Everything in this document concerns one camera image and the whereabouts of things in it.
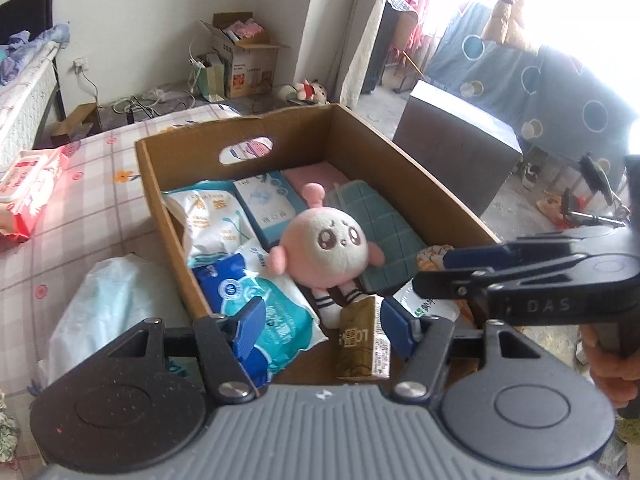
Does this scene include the white cotton swab bag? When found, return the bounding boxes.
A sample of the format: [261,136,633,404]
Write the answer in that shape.
[162,180,261,267]

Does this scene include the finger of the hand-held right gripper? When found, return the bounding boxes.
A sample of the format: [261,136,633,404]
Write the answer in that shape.
[412,254,592,302]
[440,241,587,272]

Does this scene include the small wooden stool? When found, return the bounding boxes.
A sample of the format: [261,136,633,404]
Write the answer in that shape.
[50,102,104,149]

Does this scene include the white green milk pack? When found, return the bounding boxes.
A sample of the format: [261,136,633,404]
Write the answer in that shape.
[392,277,461,324]

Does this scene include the black tripod stand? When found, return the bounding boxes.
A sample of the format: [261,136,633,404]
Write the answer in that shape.
[560,152,632,229]

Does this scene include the teal striped towel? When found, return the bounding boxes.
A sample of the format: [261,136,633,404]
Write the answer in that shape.
[325,179,429,296]

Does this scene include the blue bandage box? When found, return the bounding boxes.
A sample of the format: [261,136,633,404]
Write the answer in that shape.
[232,171,308,251]

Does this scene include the pale blue plastic bag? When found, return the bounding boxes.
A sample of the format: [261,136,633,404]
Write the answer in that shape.
[37,254,201,392]

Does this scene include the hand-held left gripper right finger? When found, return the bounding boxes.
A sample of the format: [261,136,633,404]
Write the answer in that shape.
[380,297,546,404]

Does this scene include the blue white mask pack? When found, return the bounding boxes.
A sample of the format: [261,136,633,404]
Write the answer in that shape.
[191,240,328,389]

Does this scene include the pink round plush toy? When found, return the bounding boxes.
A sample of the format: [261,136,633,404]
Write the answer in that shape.
[264,182,387,328]

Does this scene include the pink towel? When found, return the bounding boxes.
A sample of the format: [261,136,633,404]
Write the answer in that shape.
[282,162,353,201]

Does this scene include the plush doll with red dress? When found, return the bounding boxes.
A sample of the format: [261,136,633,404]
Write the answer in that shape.
[292,79,329,106]

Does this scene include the brown cardboard box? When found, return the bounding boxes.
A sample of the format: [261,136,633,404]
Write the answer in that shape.
[135,103,503,391]

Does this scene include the white quilted bed mattress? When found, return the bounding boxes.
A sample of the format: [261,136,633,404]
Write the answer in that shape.
[0,40,59,171]

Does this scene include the blue cloth with circles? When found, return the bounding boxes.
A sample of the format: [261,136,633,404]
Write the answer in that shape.
[425,0,640,187]

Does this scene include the lavender crumpled cloth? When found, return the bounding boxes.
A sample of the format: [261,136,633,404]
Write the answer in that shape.
[0,22,71,86]

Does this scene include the tangle of cables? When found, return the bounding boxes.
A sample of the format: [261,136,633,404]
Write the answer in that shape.
[112,85,201,121]

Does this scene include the green paper bag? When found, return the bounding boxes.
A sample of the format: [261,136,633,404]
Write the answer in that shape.
[192,52,226,104]

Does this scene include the person's right hand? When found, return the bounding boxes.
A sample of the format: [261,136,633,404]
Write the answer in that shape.
[580,327,640,409]

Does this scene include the red white wet wipes pack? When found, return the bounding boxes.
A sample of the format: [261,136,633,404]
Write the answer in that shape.
[0,146,71,239]

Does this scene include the brown drink carton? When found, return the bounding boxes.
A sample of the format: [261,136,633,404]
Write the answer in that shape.
[334,295,392,381]

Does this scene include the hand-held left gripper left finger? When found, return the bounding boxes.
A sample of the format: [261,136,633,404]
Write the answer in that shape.
[107,296,268,406]

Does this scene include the black white slipper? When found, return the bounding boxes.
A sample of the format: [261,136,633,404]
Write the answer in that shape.
[520,162,544,191]

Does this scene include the dark cabinet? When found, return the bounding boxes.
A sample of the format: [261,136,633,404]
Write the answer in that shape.
[392,80,524,219]

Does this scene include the beige hanging garment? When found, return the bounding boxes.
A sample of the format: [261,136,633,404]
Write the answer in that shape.
[482,0,532,47]

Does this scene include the open cardboard box with packets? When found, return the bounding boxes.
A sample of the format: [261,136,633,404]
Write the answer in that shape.
[200,12,291,100]

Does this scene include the black bed headboard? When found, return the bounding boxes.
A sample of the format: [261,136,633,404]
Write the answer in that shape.
[0,0,68,122]

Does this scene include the orange slipper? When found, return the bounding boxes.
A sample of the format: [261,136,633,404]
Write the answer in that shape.
[537,197,567,226]

